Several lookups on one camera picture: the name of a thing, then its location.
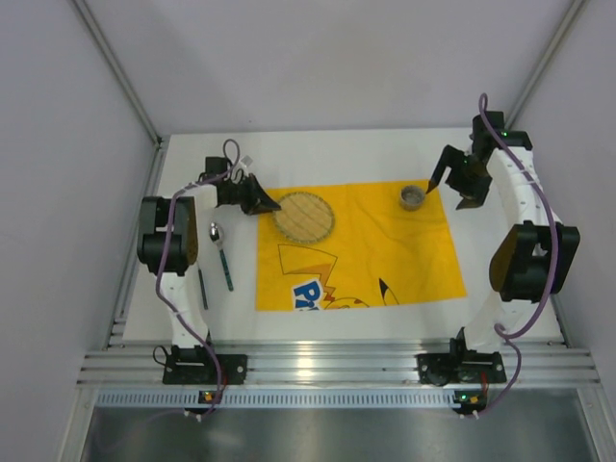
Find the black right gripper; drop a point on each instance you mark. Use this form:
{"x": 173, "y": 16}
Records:
{"x": 462, "y": 178}

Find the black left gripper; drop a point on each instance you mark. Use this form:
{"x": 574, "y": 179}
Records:
{"x": 245, "y": 193}

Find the round woven yellow plate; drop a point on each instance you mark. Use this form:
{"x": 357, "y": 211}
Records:
{"x": 304, "y": 218}

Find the speckled ceramic cup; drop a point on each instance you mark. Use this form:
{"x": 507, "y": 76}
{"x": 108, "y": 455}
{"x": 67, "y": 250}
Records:
{"x": 411, "y": 198}

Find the green handled spoon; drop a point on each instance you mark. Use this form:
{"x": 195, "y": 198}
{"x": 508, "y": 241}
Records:
{"x": 217, "y": 238}

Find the yellow printed cloth placemat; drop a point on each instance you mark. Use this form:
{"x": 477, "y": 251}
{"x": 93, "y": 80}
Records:
{"x": 377, "y": 255}

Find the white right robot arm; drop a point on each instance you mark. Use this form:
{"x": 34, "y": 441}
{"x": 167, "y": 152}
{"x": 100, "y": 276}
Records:
{"x": 529, "y": 266}

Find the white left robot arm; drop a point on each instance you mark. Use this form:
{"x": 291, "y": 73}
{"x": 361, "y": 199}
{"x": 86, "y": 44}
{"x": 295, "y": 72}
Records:
{"x": 168, "y": 247}

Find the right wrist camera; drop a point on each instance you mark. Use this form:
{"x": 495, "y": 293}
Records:
{"x": 486, "y": 127}

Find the green handled fork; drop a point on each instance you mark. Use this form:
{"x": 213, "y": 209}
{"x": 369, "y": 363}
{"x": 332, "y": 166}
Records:
{"x": 202, "y": 288}

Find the aluminium frame corner post left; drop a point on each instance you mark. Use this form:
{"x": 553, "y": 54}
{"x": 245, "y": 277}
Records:
{"x": 102, "y": 44}

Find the aluminium frame corner post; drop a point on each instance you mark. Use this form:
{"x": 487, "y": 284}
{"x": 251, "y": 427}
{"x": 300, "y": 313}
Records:
{"x": 550, "y": 49}
{"x": 102, "y": 44}

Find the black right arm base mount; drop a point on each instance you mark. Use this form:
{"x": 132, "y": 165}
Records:
{"x": 441, "y": 369}

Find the white slotted cable duct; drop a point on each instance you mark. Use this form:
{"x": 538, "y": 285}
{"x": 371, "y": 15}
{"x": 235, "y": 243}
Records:
{"x": 288, "y": 398}

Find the aluminium frame corner post right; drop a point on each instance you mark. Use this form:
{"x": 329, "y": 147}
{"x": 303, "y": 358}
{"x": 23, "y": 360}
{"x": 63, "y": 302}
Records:
{"x": 550, "y": 49}

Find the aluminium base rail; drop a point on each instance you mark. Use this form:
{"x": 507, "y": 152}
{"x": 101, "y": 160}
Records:
{"x": 321, "y": 365}

